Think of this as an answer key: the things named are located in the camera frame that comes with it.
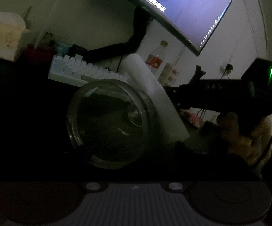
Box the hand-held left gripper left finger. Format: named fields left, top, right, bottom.
left=64, top=144, right=103, bottom=191

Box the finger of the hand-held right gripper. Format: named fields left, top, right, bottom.
left=164, top=85, right=182, bottom=110

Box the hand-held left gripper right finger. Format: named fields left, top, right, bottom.
left=169, top=141, right=199, bottom=191

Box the white paper tissue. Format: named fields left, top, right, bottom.
left=122, top=54, right=190, bottom=144

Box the clear glass jar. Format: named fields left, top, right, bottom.
left=66, top=79, right=158, bottom=170

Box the person's right hand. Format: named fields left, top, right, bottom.
left=217, top=112, right=272, bottom=168

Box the red patterned snack packet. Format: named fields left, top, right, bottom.
left=159, top=62, right=182, bottom=88

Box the red label drink bottle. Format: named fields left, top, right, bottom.
left=145, top=40, right=169, bottom=74

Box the white backlit keyboard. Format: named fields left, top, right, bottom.
left=48, top=55, right=129, bottom=88

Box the curved computer monitor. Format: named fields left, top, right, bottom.
left=89, top=0, right=233, bottom=57

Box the red flat box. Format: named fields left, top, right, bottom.
left=23, top=47, right=57, bottom=63

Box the beige tissue box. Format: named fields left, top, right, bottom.
left=0, top=12, right=32, bottom=62

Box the black wall plug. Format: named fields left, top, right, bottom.
left=219, top=61, right=234, bottom=76

